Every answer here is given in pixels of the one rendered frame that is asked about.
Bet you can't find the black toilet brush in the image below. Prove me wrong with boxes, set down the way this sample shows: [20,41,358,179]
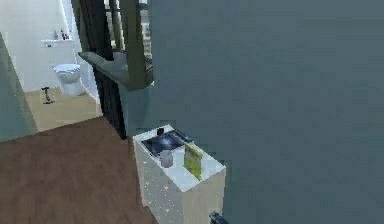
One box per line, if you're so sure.
[40,86,55,105]

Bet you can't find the dark green framed window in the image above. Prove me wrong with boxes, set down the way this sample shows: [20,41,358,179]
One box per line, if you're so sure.
[71,0,155,92]

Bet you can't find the white toilet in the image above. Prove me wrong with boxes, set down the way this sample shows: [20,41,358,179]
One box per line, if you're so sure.
[52,63,84,97]

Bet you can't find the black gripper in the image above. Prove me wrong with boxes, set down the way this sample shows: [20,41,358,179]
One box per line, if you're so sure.
[209,211,229,224]

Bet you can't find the dark blue laptop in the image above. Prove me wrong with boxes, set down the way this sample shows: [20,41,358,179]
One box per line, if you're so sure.
[141,129,194,157]

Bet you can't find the black room door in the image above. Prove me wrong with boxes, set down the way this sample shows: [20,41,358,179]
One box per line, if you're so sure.
[79,0,128,141]

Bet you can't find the white ceramic mug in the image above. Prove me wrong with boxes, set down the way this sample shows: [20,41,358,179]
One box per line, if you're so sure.
[159,150,174,169]

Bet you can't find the white chest of drawers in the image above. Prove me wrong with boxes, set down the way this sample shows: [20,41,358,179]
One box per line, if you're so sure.
[132,124,227,224]

